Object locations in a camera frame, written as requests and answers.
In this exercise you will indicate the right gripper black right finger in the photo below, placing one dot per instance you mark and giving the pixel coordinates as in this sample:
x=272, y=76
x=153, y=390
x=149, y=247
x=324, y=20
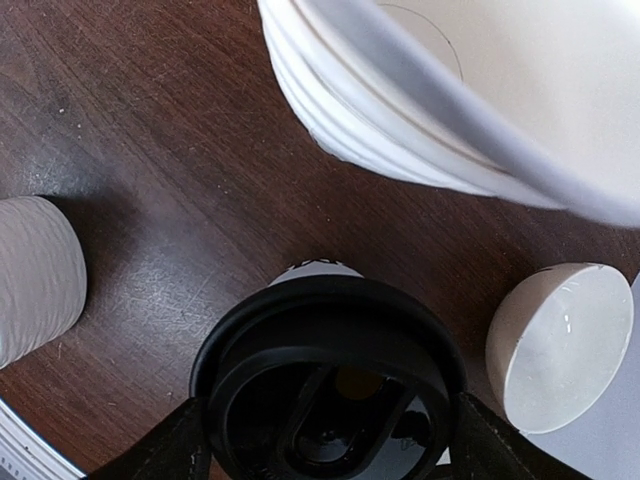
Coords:
x=487, y=447

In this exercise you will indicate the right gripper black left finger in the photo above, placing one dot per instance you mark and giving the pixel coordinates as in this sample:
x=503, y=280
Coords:
x=177, y=448

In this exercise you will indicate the small white ceramic bowl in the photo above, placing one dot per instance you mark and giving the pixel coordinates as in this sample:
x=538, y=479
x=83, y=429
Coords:
x=556, y=342

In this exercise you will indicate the white ceramic mug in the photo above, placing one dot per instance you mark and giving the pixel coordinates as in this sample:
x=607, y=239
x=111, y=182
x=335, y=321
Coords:
x=43, y=276

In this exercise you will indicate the stack of white paper cups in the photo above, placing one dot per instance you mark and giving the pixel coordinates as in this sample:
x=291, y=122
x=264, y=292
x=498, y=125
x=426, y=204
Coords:
x=534, y=102

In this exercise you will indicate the aluminium front rail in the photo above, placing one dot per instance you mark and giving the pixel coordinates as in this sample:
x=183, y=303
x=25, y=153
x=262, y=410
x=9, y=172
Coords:
x=26, y=456

